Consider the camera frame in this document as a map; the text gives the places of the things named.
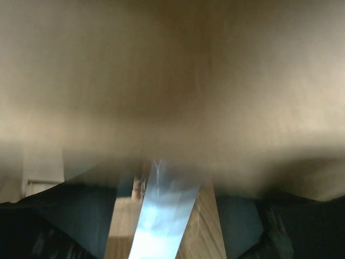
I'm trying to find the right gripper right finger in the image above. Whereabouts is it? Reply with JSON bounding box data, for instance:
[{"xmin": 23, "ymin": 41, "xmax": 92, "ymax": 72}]
[{"xmin": 216, "ymin": 192, "xmax": 344, "ymax": 258}]

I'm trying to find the silver foil packet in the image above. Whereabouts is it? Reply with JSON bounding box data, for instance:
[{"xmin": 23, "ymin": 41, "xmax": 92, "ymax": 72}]
[{"xmin": 129, "ymin": 160, "xmax": 202, "ymax": 259}]

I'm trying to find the brown cardboard express box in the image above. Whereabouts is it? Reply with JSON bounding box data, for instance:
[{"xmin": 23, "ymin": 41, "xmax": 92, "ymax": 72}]
[{"xmin": 1, "ymin": 1, "xmax": 344, "ymax": 258}]

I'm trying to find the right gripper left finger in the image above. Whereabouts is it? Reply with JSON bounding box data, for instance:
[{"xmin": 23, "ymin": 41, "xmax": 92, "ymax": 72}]
[{"xmin": 1, "ymin": 178, "xmax": 120, "ymax": 258}]

